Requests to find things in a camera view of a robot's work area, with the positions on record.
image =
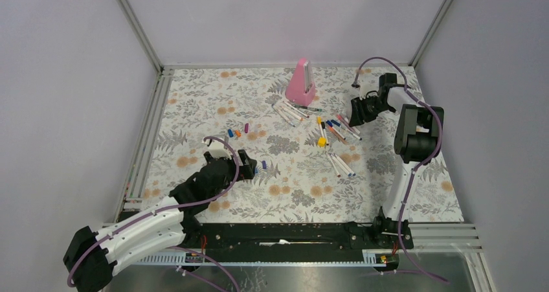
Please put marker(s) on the purple capped white marker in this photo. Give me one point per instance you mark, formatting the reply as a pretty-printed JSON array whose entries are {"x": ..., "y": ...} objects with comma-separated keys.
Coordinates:
[{"x": 348, "y": 169}]

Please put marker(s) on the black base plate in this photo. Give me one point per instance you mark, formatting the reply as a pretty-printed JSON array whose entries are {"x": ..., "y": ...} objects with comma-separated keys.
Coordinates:
[{"x": 296, "y": 242}]

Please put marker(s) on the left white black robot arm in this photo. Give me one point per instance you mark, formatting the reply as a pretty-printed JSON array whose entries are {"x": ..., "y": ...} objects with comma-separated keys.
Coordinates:
[{"x": 94, "y": 257}]

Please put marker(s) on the yellow cube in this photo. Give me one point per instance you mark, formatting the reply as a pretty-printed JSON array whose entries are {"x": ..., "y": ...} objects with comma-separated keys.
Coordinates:
[{"x": 322, "y": 142}]

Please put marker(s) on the dark blue capped marker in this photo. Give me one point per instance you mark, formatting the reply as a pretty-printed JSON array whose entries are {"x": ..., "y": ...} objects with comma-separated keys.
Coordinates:
[{"x": 348, "y": 130}]

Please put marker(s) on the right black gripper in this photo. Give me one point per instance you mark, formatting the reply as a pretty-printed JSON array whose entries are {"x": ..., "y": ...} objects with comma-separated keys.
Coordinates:
[{"x": 358, "y": 115}]

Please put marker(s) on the blue capped white marker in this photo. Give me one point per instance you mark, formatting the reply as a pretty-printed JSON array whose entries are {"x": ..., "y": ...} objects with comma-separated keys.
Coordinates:
[{"x": 280, "y": 113}]

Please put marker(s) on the magenta capped white marker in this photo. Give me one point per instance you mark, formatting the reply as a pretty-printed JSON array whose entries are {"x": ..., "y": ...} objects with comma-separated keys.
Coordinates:
[{"x": 301, "y": 113}]

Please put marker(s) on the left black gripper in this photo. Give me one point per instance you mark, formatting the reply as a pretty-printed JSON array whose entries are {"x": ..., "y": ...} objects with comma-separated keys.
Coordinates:
[{"x": 246, "y": 170}]

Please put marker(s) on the red brown capped marker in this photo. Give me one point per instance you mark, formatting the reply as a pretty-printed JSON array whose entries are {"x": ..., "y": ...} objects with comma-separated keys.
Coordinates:
[{"x": 338, "y": 174}]

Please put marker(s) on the dark green marker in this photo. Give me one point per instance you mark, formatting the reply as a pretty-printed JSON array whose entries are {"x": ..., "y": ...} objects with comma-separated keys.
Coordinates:
[{"x": 309, "y": 108}]

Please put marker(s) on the orange brown marker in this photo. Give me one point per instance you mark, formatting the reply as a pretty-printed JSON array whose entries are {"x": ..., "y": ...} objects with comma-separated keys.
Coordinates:
[{"x": 336, "y": 133}]

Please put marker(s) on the pink translucent marker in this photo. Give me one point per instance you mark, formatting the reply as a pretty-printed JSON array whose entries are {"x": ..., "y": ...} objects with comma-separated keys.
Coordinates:
[{"x": 345, "y": 121}]

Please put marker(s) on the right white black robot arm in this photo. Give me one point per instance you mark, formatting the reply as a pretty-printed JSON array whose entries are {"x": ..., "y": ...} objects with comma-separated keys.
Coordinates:
[{"x": 416, "y": 142}]

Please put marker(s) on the pink metronome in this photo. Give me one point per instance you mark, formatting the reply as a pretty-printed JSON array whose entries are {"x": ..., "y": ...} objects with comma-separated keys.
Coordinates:
[{"x": 301, "y": 88}]

